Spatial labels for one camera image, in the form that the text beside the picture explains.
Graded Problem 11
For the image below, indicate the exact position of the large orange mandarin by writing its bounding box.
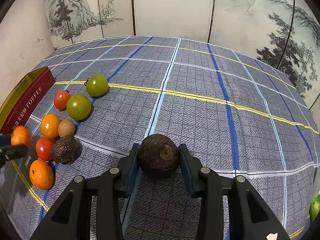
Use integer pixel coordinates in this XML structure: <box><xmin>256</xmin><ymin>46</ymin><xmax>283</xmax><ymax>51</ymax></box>
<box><xmin>29</xmin><ymin>160</ymin><xmax>54</xmax><ymax>190</ymax></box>

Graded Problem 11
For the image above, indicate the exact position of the wrinkled dark passion fruit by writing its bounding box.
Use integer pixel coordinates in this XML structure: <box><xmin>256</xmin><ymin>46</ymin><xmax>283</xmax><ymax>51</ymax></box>
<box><xmin>50</xmin><ymin>135</ymin><xmax>76</xmax><ymax>165</ymax></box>

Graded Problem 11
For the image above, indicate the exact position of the dark brown round fruit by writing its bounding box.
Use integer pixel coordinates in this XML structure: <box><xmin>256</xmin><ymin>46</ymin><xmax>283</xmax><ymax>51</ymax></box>
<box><xmin>137</xmin><ymin>134</ymin><xmax>180</xmax><ymax>179</ymax></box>

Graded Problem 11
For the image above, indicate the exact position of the red gold toffee tin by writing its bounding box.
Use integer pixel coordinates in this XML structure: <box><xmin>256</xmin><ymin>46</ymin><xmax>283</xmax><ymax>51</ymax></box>
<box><xmin>1</xmin><ymin>67</ymin><xmax>55</xmax><ymax>134</ymax></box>

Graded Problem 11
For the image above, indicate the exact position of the small orange tomato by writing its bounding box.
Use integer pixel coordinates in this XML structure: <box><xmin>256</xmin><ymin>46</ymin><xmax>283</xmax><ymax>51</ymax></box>
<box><xmin>40</xmin><ymin>113</ymin><xmax>60</xmax><ymax>139</ymax></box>

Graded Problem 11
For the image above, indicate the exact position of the brown kiwi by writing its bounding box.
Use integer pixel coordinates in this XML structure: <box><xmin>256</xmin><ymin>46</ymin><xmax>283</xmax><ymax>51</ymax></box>
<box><xmin>58</xmin><ymin>119</ymin><xmax>75</xmax><ymax>138</ymax></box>

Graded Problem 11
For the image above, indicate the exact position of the green object at edge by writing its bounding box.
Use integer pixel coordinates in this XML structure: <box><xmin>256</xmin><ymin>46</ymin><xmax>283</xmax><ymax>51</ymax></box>
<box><xmin>310</xmin><ymin>194</ymin><xmax>320</xmax><ymax>223</ymax></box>

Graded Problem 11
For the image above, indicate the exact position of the small red tomato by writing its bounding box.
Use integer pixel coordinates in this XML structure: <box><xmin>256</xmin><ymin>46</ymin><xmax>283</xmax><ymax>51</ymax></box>
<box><xmin>54</xmin><ymin>90</ymin><xmax>71</xmax><ymax>111</ymax></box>

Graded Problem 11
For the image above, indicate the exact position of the lower green tomato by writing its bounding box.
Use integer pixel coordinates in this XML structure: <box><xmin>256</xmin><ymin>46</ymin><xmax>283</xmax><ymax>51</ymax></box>
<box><xmin>66</xmin><ymin>94</ymin><xmax>92</xmax><ymax>121</ymax></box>

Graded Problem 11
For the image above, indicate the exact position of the green tomato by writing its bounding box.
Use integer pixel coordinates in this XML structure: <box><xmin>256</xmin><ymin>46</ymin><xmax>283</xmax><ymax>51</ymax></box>
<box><xmin>85</xmin><ymin>74</ymin><xmax>108</xmax><ymax>98</ymax></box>
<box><xmin>66</xmin><ymin>94</ymin><xmax>92</xmax><ymax>121</ymax></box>

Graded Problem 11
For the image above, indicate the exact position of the blue plaid tablecloth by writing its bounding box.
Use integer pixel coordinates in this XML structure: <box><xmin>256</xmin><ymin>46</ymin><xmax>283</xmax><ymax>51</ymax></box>
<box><xmin>1</xmin><ymin>36</ymin><xmax>319</xmax><ymax>239</ymax></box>

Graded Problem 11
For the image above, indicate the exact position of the upper green tomato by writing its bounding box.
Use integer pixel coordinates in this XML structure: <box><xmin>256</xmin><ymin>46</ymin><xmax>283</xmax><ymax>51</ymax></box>
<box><xmin>85</xmin><ymin>74</ymin><xmax>108</xmax><ymax>98</ymax></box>

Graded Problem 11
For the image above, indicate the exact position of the painted folding screen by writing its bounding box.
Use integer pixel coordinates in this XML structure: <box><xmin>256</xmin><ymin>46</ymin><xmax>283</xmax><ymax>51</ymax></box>
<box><xmin>43</xmin><ymin>0</ymin><xmax>319</xmax><ymax>109</ymax></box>

